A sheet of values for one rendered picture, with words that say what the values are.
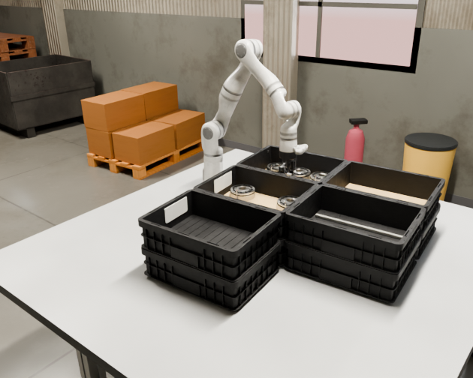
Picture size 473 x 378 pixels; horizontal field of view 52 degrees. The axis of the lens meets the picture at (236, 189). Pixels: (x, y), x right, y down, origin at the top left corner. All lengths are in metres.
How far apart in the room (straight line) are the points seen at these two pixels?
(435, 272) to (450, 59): 2.28
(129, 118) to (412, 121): 2.50
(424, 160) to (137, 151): 2.36
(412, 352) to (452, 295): 0.33
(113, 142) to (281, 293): 3.14
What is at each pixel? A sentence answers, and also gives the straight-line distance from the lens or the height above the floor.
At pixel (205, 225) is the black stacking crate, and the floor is 0.83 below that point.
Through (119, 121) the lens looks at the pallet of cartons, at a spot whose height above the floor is 0.45.
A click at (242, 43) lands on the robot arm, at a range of 2.05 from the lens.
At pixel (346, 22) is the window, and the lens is 4.14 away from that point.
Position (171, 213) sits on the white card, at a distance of 1.76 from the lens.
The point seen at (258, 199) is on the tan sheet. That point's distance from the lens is 1.97.
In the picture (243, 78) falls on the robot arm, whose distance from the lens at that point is 2.13.
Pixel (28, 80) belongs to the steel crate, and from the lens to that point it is 5.87.
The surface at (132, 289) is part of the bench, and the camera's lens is 1.71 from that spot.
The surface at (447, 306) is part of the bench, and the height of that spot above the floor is 0.70.
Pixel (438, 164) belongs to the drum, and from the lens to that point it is 3.63.
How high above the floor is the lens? 1.68
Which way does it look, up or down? 24 degrees down
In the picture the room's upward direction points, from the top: 1 degrees counter-clockwise
